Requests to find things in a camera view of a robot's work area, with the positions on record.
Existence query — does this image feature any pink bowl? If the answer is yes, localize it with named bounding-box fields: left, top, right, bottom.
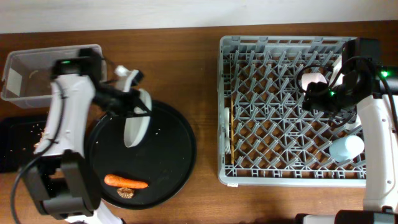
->
left=300, top=73, right=328, bottom=95

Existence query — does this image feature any light blue cup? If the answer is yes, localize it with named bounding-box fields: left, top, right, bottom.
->
left=329, top=136, right=364, bottom=162

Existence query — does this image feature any grey plate with food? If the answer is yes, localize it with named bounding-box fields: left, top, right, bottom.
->
left=124, top=88, right=152, bottom=147

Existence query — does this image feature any clear plastic bin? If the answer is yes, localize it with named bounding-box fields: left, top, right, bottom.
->
left=1, top=44, right=102, bottom=109

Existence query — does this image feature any round black tray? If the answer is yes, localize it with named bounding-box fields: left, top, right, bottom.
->
left=85, top=100, right=197, bottom=210

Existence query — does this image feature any white cup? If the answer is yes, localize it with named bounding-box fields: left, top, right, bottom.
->
left=345, top=116, right=361, bottom=131

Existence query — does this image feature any white plastic fork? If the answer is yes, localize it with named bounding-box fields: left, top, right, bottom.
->
left=224, top=108, right=231, bottom=154

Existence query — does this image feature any orange carrot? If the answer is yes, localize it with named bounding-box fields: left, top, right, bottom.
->
left=104, top=174, right=149, bottom=189

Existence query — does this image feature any black rectangular bin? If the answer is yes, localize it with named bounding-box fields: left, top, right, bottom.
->
left=1, top=114, right=47, bottom=173

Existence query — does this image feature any wooden chopstick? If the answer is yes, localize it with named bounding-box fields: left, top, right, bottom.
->
left=230, top=97, right=234, bottom=165

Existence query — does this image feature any brown walnut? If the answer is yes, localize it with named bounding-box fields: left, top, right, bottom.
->
left=117, top=187, right=134, bottom=199

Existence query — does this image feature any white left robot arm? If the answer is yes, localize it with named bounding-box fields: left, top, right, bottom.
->
left=10, top=56, right=152, bottom=223

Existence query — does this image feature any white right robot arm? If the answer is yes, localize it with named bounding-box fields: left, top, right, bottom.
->
left=295, top=56, right=397, bottom=223

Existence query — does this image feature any grey plastic dishwasher rack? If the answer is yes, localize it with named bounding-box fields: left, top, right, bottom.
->
left=217, top=35, right=366, bottom=187

